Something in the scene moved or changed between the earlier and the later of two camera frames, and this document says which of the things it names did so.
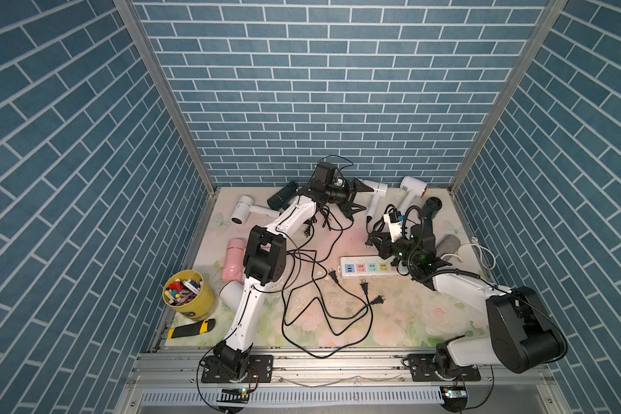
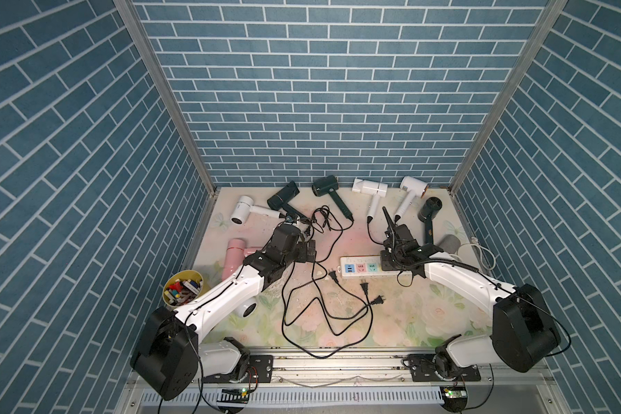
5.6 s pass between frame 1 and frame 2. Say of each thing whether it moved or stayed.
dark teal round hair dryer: stayed
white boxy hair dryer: stayed
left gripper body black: moved
